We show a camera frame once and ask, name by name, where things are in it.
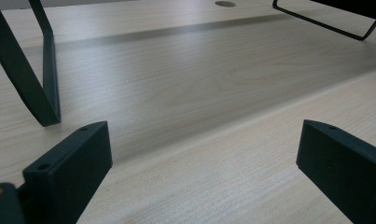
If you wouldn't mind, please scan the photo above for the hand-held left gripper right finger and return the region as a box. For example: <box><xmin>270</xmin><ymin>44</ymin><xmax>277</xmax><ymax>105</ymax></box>
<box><xmin>295</xmin><ymin>119</ymin><xmax>376</xmax><ymax>224</ymax></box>

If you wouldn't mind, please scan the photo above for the round dark table grommet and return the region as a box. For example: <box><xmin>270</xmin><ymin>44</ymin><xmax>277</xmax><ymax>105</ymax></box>
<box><xmin>214</xmin><ymin>0</ymin><xmax>237</xmax><ymax>8</ymax></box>

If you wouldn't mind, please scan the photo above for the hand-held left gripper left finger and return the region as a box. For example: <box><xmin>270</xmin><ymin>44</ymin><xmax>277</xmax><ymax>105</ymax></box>
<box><xmin>21</xmin><ymin>120</ymin><xmax>114</xmax><ymax>224</ymax></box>

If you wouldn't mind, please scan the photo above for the black shelf with metal legs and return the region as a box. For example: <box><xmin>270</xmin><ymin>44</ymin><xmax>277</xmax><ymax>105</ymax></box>
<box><xmin>0</xmin><ymin>0</ymin><xmax>376</xmax><ymax>128</ymax></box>

